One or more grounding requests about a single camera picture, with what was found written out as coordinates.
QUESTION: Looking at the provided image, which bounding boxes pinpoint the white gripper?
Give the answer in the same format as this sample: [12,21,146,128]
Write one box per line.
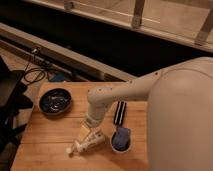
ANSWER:
[78,106,108,140]

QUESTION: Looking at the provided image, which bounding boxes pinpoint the white plastic bottle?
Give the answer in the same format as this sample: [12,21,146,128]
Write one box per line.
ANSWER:
[66,130,106,155]

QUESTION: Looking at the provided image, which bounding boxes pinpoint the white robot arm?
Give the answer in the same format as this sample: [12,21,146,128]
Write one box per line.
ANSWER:
[84,57,213,171]

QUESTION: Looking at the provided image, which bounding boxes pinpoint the dark ceramic bowl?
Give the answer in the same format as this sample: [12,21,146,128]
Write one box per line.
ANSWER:
[39,88,72,116]

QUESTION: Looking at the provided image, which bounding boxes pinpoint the blue cloth in cup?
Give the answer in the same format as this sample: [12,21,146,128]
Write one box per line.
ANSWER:
[112,127,130,151]

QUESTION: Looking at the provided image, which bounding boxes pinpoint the black white striped block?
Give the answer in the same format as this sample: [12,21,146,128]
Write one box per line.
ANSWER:
[113,101,127,126]

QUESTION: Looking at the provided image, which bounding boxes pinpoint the blue object behind table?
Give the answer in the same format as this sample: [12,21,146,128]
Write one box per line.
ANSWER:
[49,74,66,82]

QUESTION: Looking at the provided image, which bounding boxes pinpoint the black cable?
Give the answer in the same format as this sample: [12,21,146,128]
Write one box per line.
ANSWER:
[20,48,54,85]

